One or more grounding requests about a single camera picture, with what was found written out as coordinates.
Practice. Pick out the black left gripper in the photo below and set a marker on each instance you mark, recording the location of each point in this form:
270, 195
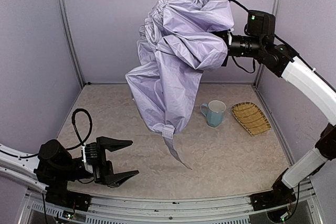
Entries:
99, 163

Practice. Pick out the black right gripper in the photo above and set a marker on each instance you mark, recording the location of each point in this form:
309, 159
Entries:
237, 46

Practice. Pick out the lavender folding umbrella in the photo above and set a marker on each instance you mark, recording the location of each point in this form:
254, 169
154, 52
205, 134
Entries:
177, 44

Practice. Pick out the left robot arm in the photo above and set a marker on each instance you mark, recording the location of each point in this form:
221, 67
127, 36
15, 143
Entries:
53, 167

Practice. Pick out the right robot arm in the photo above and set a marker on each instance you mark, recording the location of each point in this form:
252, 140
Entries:
285, 62

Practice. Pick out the light blue mug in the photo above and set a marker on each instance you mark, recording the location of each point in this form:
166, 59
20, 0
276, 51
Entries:
214, 112

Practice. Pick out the woven bamboo tray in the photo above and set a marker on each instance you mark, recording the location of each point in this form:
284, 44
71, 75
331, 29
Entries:
251, 118

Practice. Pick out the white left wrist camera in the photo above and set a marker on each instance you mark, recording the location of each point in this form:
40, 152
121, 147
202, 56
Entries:
87, 166

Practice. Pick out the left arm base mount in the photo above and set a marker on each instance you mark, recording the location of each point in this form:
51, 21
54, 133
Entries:
69, 199

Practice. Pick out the front aluminium rail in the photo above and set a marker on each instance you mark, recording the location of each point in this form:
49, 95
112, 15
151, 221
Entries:
229, 209

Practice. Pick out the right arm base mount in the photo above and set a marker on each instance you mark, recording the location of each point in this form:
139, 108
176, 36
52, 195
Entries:
270, 199

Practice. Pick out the left aluminium frame post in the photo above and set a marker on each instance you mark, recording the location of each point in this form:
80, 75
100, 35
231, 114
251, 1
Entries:
70, 43

